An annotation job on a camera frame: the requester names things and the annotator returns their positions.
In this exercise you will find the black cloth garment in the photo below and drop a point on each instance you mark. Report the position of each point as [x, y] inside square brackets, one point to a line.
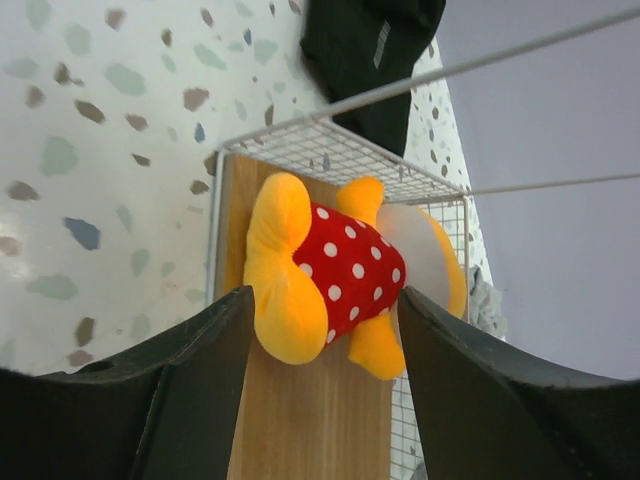
[357, 46]

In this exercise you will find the grey crumpled cloth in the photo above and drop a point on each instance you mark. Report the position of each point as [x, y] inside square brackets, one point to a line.
[485, 305]

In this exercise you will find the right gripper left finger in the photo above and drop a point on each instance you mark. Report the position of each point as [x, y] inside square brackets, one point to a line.
[165, 408]

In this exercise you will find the white wire wooden shelf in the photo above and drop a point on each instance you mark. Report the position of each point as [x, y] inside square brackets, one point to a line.
[329, 419]

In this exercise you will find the orange bear plush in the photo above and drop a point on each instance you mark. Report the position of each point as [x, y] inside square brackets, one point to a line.
[320, 273]

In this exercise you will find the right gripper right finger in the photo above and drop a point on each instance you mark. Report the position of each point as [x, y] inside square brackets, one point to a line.
[488, 410]

